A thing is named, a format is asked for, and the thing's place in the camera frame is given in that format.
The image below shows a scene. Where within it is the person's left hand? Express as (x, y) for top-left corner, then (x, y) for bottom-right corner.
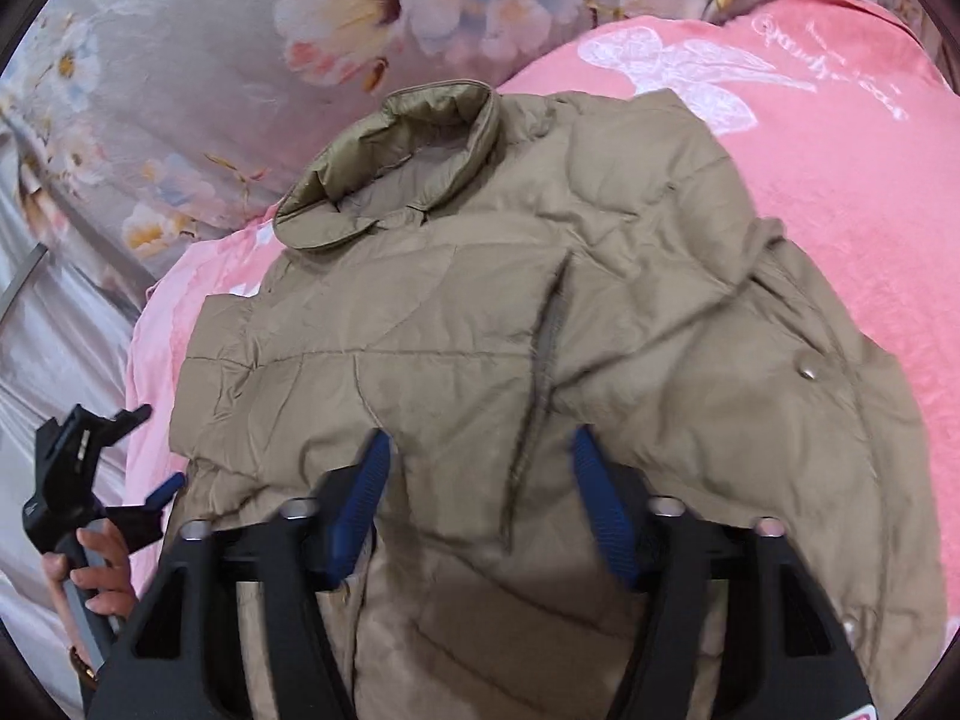
(43, 521), (140, 620)

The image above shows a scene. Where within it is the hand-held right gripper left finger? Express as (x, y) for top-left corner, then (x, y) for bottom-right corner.
(88, 429), (392, 720)

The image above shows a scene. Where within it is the khaki puffer jacket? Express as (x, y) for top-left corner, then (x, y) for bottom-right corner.
(166, 86), (950, 720)

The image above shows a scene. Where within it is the metal bar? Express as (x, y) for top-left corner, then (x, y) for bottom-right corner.
(0, 251), (47, 316)

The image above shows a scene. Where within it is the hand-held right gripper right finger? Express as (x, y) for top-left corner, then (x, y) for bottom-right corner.
(570, 426), (878, 720)

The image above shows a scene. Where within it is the grey floral quilt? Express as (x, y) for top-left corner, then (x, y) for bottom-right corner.
(0, 0), (931, 301)

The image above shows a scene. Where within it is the pink printed blanket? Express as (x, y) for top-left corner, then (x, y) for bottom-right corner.
(124, 0), (960, 533)

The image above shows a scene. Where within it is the silver satin cloth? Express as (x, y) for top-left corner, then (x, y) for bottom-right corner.
(0, 127), (177, 720)

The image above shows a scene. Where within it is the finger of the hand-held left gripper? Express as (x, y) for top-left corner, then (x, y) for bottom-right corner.
(94, 403), (154, 442)
(105, 471), (187, 550)

